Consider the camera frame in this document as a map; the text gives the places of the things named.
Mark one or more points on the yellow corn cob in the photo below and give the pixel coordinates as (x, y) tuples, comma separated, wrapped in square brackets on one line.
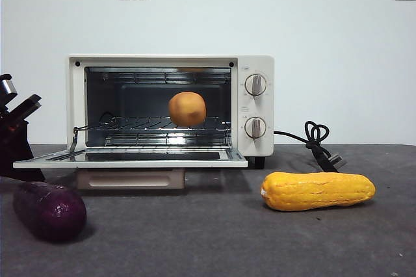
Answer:
[(318, 192)]

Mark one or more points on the purple sweet potato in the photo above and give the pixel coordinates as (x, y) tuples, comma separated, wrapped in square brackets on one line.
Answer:
[(52, 212)]

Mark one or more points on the brown potato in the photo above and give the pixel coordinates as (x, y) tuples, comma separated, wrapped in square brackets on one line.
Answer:
[(187, 109)]

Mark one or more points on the beige oven knob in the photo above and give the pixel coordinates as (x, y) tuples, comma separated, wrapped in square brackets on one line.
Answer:
[(256, 85), (255, 127)]

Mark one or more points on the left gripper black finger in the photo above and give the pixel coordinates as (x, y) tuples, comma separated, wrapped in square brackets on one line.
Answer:
[(14, 143)]

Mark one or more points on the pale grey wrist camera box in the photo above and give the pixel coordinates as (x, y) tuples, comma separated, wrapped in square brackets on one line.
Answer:
[(7, 86)]

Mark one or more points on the white toaster oven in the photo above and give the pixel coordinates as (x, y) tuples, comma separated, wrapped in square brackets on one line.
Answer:
[(76, 101)]

